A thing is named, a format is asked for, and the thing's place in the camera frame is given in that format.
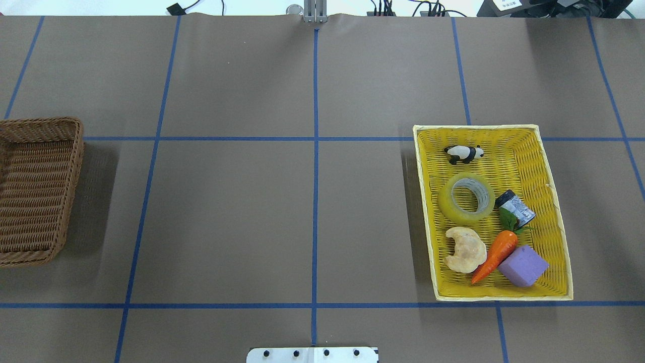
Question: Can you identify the yellow tape roll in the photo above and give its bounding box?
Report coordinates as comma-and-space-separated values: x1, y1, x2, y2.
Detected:
437, 172, 495, 225

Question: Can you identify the yellow woven basket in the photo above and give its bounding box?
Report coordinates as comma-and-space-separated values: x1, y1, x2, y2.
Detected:
413, 125, 573, 301

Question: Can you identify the brown wicker basket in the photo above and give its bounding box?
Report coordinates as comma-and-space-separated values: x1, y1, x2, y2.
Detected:
1, 117, 84, 268

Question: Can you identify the panda figurine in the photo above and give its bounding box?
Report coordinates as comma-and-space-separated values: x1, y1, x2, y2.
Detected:
443, 145, 485, 165

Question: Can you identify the toy bread piece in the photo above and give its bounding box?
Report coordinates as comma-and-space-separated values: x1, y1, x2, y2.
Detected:
444, 226, 487, 273

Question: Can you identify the small black labelled jar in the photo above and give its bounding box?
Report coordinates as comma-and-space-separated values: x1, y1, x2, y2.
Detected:
495, 189, 537, 229

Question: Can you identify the orange toy carrot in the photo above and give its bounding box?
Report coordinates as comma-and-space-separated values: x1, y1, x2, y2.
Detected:
471, 207, 532, 285

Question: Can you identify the purple foam block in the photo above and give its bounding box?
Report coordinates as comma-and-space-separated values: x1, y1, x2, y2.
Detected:
498, 245, 550, 287

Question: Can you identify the black monitor stand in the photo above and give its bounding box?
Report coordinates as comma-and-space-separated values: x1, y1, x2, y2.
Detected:
476, 1, 632, 19

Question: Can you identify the metal camera post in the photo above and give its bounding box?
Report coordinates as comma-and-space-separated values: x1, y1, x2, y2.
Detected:
302, 0, 329, 24

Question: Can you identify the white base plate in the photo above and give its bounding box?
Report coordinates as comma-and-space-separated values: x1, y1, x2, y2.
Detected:
246, 346, 380, 362

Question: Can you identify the black adapter with cable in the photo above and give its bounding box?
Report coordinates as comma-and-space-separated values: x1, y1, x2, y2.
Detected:
166, 1, 227, 16

